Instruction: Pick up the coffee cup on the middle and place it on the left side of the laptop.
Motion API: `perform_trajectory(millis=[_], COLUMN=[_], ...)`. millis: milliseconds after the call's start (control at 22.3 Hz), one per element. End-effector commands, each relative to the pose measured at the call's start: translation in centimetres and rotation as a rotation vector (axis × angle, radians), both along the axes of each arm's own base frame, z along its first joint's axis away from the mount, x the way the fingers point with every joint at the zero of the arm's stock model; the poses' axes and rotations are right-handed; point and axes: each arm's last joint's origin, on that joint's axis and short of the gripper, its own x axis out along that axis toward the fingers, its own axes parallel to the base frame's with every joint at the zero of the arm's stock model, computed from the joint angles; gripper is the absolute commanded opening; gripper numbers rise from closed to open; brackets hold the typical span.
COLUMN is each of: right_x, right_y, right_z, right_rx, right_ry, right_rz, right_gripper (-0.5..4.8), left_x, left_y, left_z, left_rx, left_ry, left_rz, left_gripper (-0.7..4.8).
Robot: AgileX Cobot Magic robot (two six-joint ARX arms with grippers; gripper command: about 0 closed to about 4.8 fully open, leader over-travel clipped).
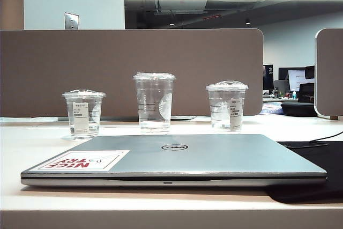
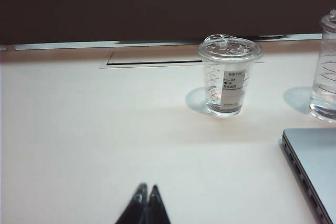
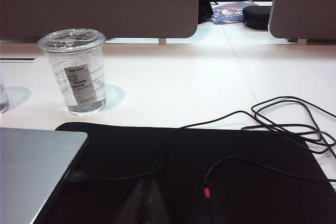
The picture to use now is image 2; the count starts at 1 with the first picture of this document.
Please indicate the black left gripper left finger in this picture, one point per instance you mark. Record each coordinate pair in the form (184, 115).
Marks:
(140, 205)

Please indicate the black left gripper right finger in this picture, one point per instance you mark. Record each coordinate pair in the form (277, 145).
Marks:
(157, 208)

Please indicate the tall clear plastic coffee cup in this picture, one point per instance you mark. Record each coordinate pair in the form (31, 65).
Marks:
(325, 77)

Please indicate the small clear labelled plastic cup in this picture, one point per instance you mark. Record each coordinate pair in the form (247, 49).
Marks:
(225, 85)

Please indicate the silver Dell laptop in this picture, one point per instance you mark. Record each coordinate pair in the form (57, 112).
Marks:
(317, 161)

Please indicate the brown desk divider panel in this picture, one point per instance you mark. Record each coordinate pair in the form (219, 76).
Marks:
(157, 3)

